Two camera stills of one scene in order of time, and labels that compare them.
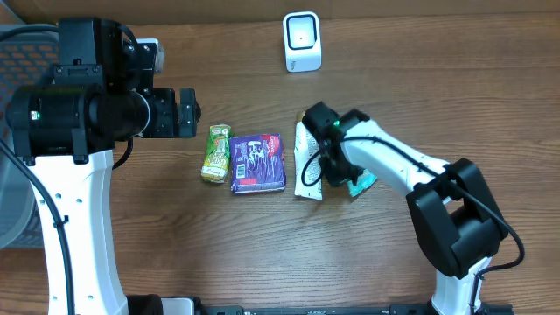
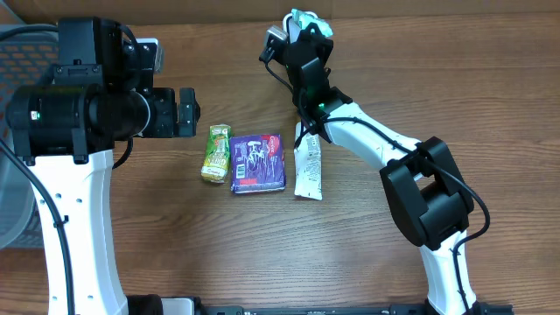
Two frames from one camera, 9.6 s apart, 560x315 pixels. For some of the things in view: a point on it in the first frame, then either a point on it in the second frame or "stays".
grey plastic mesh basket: [27, 55] stays
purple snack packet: [257, 163] stays
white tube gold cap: [307, 162] stays
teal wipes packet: [365, 180] → [304, 17]
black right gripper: [329, 162] → [309, 33]
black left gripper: [187, 112] stays
